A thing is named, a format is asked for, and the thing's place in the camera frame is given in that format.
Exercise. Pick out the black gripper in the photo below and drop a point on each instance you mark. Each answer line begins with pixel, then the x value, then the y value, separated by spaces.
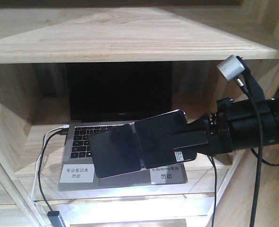
pixel 203 135

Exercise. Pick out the black foldable phone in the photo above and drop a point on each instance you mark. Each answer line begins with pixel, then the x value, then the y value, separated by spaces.
pixel 144 144

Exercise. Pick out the wooden shelf desk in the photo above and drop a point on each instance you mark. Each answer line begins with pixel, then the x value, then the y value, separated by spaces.
pixel 63 31

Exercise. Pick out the white label right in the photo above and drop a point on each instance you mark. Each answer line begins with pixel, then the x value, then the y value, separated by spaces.
pixel 173 174

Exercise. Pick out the white label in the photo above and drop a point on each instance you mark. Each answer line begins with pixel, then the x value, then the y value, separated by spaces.
pixel 77 173
pixel 173 174

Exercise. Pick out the grey laptop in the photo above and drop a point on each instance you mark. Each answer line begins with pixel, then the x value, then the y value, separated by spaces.
pixel 104 95

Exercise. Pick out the white label left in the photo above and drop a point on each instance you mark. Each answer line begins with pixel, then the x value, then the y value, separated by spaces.
pixel 77 173

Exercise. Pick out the grey usb adapter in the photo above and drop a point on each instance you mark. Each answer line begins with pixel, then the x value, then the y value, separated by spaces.
pixel 56 219

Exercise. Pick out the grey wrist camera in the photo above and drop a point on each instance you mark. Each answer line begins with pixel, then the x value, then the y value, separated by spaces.
pixel 230 67

